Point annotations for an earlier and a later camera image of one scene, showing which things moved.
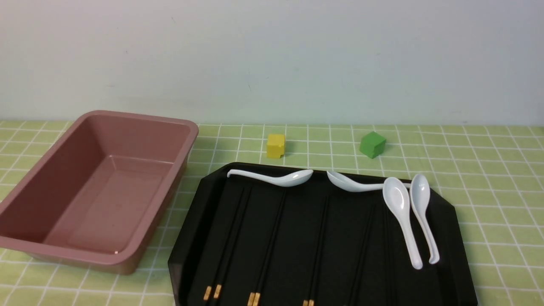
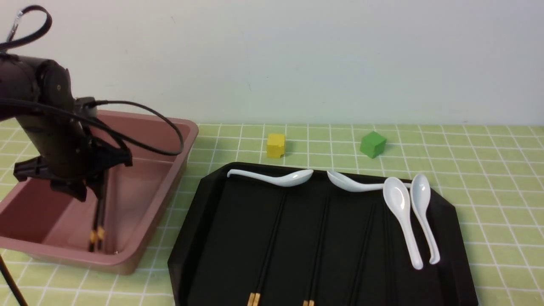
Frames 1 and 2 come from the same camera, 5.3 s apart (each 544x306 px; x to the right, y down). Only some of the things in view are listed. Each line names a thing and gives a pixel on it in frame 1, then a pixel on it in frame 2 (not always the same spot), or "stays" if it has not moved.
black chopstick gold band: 230,253 → 101,223
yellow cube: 276,145 stays
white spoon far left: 294,178 stays
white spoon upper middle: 345,184 stays
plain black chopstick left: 362,257 stays
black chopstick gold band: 226,244 → 93,233
